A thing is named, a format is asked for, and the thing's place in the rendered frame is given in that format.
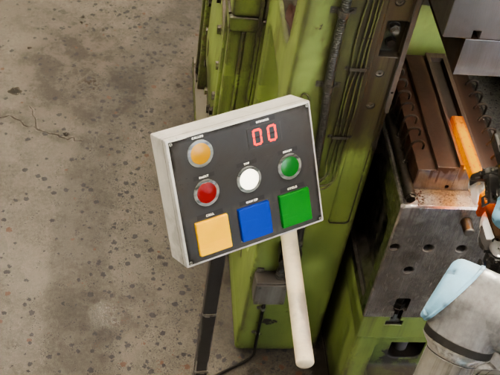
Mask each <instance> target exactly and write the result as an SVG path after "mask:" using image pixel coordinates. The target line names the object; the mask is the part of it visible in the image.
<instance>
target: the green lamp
mask: <svg viewBox="0 0 500 375"><path fill-rule="evenodd" d="M298 168H299V163H298V160H297V158H295V157H293V156H290V157H287V158H285V159H284V160H283V162H282V165H281V171H282V173H283V174H284V175H285V176H294V175H295V174H296V173H297V171H298Z"/></svg>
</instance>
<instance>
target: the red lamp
mask: <svg viewBox="0 0 500 375"><path fill-rule="evenodd" d="M216 194H217V189H216V187H215V185H214V184H212V183H210V182H206V183H204V184H202V185H201V186H200V187H199V189H198V191H197V197H198V199H199V201H200V202H202V203H209V202H211V201H213V200H214V198H215V197H216Z"/></svg>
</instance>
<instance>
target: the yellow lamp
mask: <svg viewBox="0 0 500 375"><path fill-rule="evenodd" d="M210 155H211V151H210V148H209V146H208V145H207V144H204V143H199V144H196V145H195V146H194V147H193V149H192V150H191V153H190V157H191V159H192V161H193V162H194V163H195V164H204V163H205V162H206V161H207V160H208V159H209V158H210Z"/></svg>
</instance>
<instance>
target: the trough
mask: <svg viewBox="0 0 500 375"><path fill-rule="evenodd" d="M431 60H432V65H433V67H434V70H435V73H436V77H437V81H438V83H439V86H440V90H441V93H442V95H443V99H444V102H445V105H446V109H447V112H448V114H449V118H450V120H451V117H452V116H462V114H461V111H460V108H459V105H458V102H457V99H456V96H455V93H454V90H453V87H452V84H451V81H450V79H449V75H448V72H447V70H446V66H445V63H444V61H443V58H434V57H431Z"/></svg>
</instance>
